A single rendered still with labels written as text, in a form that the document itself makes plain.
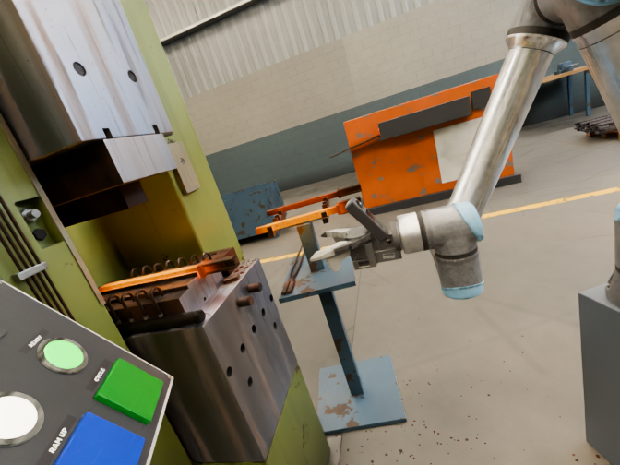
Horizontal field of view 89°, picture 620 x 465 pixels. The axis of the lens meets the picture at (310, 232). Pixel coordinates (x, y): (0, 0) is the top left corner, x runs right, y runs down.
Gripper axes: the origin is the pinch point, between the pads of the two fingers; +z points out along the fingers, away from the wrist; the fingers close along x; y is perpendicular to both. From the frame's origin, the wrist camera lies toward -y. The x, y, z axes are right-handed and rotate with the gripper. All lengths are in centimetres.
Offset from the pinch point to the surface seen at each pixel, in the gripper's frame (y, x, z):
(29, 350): -12, -48, 22
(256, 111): -116, 752, 271
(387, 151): 24, 347, -21
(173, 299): 1.9, -12.5, 34.4
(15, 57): -53, -18, 38
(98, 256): -8, 14, 81
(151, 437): 3.2, -47.8, 13.0
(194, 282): 1.6, -5.3, 33.0
